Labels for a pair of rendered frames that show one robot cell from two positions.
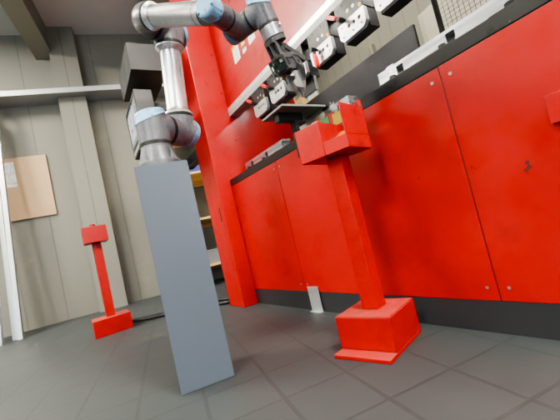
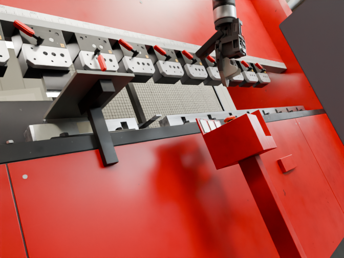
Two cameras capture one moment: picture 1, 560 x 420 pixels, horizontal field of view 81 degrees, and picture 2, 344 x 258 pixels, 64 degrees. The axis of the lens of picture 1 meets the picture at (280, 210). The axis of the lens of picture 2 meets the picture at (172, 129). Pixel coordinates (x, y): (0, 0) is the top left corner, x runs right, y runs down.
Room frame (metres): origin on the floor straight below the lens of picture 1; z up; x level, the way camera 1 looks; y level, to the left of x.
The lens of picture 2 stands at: (1.58, 0.62, 0.62)
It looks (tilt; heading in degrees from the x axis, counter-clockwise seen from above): 14 degrees up; 256
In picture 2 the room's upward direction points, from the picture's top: 21 degrees counter-clockwise
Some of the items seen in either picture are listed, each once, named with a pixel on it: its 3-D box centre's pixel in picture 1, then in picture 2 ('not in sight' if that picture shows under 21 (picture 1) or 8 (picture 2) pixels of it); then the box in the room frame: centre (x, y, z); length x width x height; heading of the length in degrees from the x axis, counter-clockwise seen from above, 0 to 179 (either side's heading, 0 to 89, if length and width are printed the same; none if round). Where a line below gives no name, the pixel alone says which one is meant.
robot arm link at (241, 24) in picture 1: (237, 26); not in sight; (1.11, 0.00, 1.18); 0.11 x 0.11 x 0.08; 58
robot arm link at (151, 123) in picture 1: (153, 127); not in sight; (1.23, 0.39, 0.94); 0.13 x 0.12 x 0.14; 148
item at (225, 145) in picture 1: (252, 146); not in sight; (2.58, 0.09, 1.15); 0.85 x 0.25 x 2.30; 124
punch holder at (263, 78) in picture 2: not in sight; (257, 75); (0.36, -1.17, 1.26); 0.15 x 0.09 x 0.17; 34
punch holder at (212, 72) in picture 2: not in sight; (211, 70); (0.86, -0.84, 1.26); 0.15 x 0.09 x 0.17; 34
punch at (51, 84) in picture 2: (310, 88); (58, 85); (1.68, -0.30, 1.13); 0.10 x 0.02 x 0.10; 34
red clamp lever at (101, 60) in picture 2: (316, 57); (100, 60); (1.51, -0.33, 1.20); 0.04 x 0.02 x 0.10; 124
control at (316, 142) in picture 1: (331, 132); (237, 133); (1.16, -0.24, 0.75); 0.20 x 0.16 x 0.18; 48
